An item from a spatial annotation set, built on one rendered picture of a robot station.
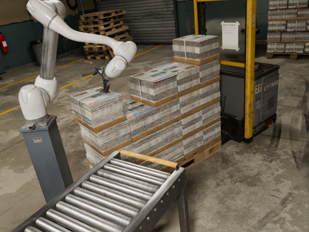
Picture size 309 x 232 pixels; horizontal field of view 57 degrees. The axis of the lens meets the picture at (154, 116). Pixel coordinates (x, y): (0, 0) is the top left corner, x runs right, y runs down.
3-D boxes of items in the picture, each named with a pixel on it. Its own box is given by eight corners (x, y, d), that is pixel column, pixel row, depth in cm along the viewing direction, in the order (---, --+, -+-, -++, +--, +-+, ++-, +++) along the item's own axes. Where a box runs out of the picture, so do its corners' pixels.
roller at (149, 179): (100, 165, 182) (103, 171, 184) (164, 184, 157) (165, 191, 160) (105, 161, 185) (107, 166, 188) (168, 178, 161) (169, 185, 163)
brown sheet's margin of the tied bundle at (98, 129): (85, 127, 228) (84, 122, 226) (116, 115, 244) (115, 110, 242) (94, 133, 216) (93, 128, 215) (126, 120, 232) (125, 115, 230)
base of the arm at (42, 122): (18, 132, 195) (15, 124, 192) (31, 118, 215) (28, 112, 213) (44, 129, 194) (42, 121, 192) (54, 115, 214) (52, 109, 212)
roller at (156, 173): (111, 165, 191) (114, 158, 192) (173, 183, 166) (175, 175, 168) (107, 163, 187) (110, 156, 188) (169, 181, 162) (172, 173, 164)
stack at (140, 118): (95, 195, 281) (76, 119, 247) (180, 147, 343) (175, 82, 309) (116, 215, 252) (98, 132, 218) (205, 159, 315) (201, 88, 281)
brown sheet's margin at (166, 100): (130, 98, 276) (129, 94, 275) (152, 89, 292) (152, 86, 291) (155, 107, 249) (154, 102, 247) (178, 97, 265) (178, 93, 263)
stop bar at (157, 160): (123, 151, 194) (122, 148, 193) (179, 165, 172) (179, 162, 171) (119, 153, 192) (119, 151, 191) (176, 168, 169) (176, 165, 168)
